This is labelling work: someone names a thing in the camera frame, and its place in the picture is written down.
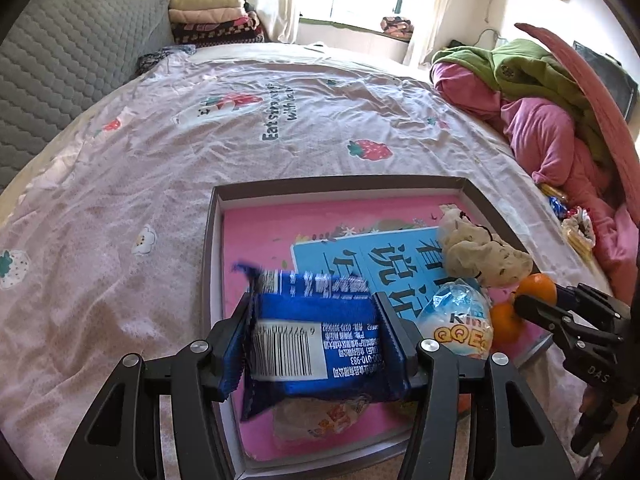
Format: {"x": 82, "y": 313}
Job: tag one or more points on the pink folded blanket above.
{"x": 210, "y": 16}

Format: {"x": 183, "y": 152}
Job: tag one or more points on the grey quilted headboard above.
{"x": 60, "y": 60}

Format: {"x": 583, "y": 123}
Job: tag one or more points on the cream curtain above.
{"x": 277, "y": 0}
{"x": 440, "y": 10}

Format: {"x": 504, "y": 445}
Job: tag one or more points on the black bag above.
{"x": 245, "y": 2}

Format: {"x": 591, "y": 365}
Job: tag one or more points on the person's right hand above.
{"x": 586, "y": 404}

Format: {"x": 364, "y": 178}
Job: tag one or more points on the dark blue patterned cloth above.
{"x": 165, "y": 57}

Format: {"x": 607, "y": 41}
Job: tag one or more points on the salmon pink quilted blanket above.
{"x": 590, "y": 95}

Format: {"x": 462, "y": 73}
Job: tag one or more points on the red egg toy packet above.
{"x": 310, "y": 425}

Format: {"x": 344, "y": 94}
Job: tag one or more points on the strawberry print bed sheet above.
{"x": 150, "y": 160}

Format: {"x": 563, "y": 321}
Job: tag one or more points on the orange snack packet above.
{"x": 552, "y": 190}

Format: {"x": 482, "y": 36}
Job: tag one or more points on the black television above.
{"x": 607, "y": 80}

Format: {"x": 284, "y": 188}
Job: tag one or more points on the cream folded blanket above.
{"x": 205, "y": 2}

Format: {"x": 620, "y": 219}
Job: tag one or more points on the shallow grey cardboard box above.
{"x": 215, "y": 260}

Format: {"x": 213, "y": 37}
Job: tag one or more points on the blue snack packet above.
{"x": 320, "y": 320}

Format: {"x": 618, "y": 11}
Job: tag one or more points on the light blue egg toy packet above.
{"x": 450, "y": 320}

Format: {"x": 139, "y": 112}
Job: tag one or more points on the floral cushion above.
{"x": 396, "y": 26}

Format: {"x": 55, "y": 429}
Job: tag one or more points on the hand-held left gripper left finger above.
{"x": 235, "y": 355}

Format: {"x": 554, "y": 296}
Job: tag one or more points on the dark checkered folded blanket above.
{"x": 220, "y": 34}

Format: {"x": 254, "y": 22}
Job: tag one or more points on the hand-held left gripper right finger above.
{"x": 395, "y": 345}

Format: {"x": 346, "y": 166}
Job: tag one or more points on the white patterned scrunchie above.
{"x": 582, "y": 220}

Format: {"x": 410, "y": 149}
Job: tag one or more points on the cream dotted scrunchie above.
{"x": 480, "y": 255}

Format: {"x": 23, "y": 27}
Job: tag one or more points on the yellow biscuit packet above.
{"x": 577, "y": 240}

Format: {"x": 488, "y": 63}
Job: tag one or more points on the magenta duvet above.
{"x": 540, "y": 140}

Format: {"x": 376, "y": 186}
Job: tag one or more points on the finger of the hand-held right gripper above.
{"x": 595, "y": 302}
{"x": 545, "y": 317}

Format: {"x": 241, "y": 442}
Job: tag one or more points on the blue candy wrapper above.
{"x": 557, "y": 206}

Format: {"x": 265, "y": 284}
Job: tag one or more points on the green blanket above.
{"x": 520, "y": 67}

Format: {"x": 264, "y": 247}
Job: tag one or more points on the orange mandarin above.
{"x": 505, "y": 327}
{"x": 537, "y": 285}

